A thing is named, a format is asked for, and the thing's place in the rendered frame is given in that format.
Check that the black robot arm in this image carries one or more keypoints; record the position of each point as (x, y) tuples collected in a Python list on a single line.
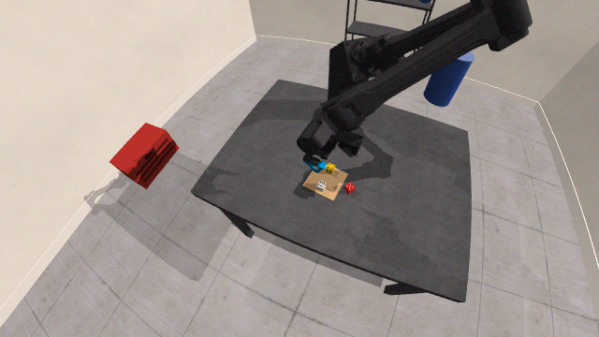
[(507, 24)]

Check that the red die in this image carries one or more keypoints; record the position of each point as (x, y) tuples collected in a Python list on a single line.
[(349, 188)]

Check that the peach flat mat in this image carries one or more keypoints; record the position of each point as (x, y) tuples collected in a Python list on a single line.
[(334, 182)]

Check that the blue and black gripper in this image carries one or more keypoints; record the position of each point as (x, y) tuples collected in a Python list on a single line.
[(311, 161)]

